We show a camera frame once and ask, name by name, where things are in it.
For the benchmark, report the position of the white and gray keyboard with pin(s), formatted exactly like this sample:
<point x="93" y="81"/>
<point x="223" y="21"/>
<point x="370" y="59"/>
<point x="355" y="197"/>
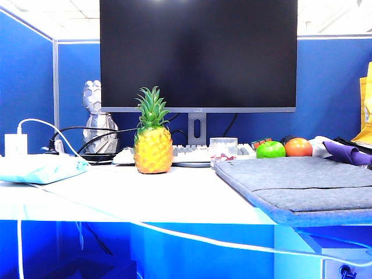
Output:
<point x="189" y="154"/>

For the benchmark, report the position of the black power plug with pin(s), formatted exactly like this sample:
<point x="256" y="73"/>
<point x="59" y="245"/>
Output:
<point x="53" y="144"/>

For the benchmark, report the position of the purple cloth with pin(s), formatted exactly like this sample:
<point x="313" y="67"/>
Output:
<point x="348" y="152"/>

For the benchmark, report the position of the grey felt mat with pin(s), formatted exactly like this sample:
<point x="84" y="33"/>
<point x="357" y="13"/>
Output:
<point x="302" y="186"/>

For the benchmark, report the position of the clear plastic cup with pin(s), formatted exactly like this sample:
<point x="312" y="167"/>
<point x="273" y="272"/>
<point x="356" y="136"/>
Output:
<point x="223" y="151"/>

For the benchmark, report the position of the black computer monitor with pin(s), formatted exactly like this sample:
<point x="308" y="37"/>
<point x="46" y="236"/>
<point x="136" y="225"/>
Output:
<point x="198" y="55"/>

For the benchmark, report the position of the orange fruit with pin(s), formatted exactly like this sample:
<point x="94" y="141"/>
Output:
<point x="298" y="147"/>

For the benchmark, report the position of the green apple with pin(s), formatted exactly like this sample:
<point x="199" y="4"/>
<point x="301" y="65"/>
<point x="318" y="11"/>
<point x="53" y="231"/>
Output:
<point x="270" y="150"/>

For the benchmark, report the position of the yellow paper bag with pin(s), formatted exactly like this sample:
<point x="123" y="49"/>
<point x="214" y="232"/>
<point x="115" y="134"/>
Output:
<point x="365" y="116"/>

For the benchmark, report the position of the white power adapter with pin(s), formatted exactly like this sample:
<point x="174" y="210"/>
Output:
<point x="16" y="144"/>

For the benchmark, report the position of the yellow plastic pineapple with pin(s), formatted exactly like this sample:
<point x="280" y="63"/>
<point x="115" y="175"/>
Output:
<point x="152" y="148"/>

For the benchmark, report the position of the white cloth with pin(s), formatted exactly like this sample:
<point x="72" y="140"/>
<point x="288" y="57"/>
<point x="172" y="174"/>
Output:
<point x="319" y="146"/>

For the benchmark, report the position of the light blue tissue pack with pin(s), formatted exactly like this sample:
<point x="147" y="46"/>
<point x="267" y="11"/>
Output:
<point x="43" y="170"/>

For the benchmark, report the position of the silver robot figurine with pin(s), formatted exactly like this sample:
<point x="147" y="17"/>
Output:
<point x="97" y="128"/>

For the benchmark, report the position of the rubiks cube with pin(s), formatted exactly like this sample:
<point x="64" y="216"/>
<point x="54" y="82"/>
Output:
<point x="259" y="142"/>

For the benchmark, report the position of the gray monitor stand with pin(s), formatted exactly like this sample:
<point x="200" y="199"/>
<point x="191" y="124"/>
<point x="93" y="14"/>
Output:
<point x="197" y="129"/>

